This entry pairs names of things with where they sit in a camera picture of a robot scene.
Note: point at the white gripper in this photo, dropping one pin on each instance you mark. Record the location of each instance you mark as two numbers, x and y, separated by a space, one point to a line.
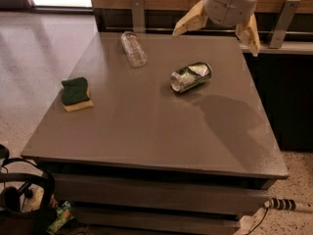
229 8

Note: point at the green soda can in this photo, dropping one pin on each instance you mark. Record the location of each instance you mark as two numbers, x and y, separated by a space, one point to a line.
190 76

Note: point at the clear plastic bottle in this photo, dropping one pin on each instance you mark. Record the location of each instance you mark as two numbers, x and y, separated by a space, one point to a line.
133 49

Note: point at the grey table with drawers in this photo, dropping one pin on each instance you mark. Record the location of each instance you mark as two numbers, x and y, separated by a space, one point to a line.
145 159

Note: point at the green yellow sponge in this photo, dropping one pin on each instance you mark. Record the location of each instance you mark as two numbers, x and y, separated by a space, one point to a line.
76 94

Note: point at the green snack packet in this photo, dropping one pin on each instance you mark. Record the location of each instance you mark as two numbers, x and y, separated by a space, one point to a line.
63 217

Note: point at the right metal bracket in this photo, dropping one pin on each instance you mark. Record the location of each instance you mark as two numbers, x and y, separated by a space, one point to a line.
279 31

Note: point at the metal bracket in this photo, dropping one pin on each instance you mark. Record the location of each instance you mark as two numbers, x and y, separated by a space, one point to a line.
279 31
138 15

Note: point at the left metal bracket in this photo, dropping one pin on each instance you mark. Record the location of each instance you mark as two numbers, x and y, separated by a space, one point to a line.
138 15

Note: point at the striped cable plug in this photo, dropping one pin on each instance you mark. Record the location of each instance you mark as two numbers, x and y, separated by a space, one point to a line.
288 205

